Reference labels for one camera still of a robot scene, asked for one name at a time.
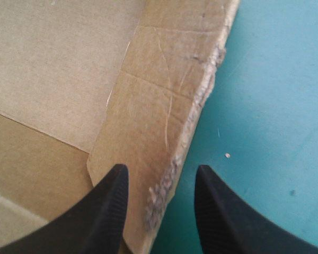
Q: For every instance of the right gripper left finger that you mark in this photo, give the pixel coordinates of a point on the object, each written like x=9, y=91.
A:
x=95, y=219

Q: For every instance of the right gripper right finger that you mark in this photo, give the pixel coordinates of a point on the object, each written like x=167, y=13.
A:
x=228, y=222

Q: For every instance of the brown cardboard box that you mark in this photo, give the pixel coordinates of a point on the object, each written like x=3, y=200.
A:
x=95, y=79

